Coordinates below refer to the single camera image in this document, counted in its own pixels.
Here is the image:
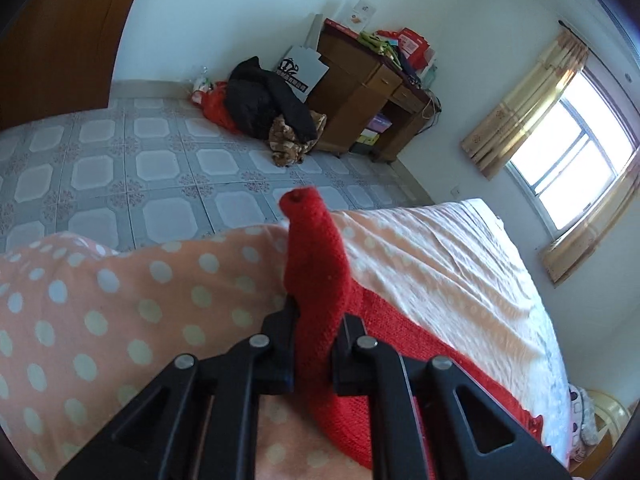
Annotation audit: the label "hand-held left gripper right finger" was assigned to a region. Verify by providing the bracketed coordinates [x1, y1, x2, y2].
[332, 313, 573, 480]

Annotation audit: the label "black jacket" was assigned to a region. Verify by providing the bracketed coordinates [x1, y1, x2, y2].
[223, 56, 319, 143]

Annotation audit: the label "red plastic bag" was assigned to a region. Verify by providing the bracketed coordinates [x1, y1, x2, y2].
[201, 81, 241, 133]

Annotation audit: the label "beige patterned curtain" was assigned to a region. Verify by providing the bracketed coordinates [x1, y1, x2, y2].
[539, 160, 640, 288]
[460, 27, 591, 182]

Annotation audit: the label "brown wooden desk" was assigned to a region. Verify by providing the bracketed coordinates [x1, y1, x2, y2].
[306, 18, 442, 162]

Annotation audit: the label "brown patterned cloth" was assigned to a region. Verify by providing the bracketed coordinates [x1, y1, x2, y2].
[268, 112, 327, 167]

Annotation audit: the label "green yellow cloth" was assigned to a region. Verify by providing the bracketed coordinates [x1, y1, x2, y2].
[359, 31, 401, 58]

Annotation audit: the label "brown wooden door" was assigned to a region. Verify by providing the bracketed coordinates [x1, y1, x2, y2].
[0, 0, 153, 131]

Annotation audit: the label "white cable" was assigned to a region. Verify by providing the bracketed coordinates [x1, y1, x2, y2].
[419, 89, 442, 134]

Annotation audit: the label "white black-printed paper bag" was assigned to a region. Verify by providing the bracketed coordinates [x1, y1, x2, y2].
[276, 45, 330, 98]

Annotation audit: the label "red knitted sweater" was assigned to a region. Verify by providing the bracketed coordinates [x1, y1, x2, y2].
[279, 186, 543, 471]

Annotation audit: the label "red gift bags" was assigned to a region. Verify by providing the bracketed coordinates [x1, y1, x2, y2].
[375, 27, 436, 76]

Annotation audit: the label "small printed plastic bag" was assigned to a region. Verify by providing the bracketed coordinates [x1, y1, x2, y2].
[191, 76, 214, 104]

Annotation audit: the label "white wall card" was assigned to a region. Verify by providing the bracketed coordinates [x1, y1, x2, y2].
[345, 0, 376, 28]

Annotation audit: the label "window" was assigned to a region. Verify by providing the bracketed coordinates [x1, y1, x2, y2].
[505, 67, 640, 233]

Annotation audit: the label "polka dot bed sheet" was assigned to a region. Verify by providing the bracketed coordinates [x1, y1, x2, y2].
[0, 199, 573, 480]

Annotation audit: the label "cream bed headboard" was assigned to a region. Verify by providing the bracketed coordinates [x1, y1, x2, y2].
[575, 389, 633, 466]

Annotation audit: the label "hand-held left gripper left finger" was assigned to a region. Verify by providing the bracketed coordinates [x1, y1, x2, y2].
[54, 296, 301, 480]

